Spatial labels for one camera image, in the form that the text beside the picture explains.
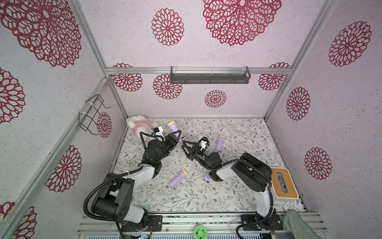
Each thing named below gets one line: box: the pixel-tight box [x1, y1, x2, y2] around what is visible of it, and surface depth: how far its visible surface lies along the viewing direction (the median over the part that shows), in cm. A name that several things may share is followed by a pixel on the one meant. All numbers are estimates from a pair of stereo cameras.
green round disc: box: [192, 225, 209, 239], surface depth 69 cm
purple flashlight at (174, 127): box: [168, 120, 185, 142], surface depth 81 cm
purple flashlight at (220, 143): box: [215, 135, 226, 152], surface depth 105 cm
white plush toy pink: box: [126, 115, 160, 136], surface depth 108 cm
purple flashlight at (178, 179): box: [169, 169, 189, 190], surface depth 89 cm
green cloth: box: [282, 209, 322, 239], surface depth 73 cm
